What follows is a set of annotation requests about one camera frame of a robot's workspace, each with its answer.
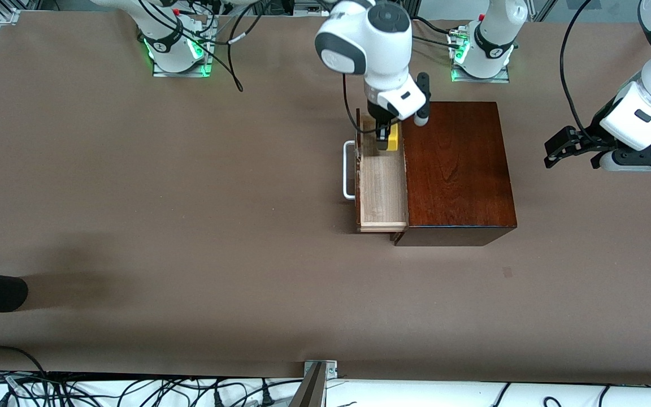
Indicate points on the aluminium frame rail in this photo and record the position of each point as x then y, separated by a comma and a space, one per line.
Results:
308, 8

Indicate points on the paper table cover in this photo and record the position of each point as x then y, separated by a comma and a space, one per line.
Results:
190, 226

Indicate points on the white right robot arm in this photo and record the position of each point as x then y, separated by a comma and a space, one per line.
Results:
382, 45

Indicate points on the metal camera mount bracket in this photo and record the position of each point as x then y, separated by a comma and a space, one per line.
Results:
314, 384

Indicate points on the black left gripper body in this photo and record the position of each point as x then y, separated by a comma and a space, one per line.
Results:
589, 138

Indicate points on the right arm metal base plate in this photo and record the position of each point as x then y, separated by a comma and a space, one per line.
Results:
181, 73

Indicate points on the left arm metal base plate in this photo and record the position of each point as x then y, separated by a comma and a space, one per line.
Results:
481, 79

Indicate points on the metal table corner bracket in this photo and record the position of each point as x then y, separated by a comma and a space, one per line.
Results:
9, 16

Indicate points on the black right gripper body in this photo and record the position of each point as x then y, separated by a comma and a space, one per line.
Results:
381, 122

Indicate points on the dark wooden cabinet box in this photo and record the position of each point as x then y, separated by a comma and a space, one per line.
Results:
461, 169

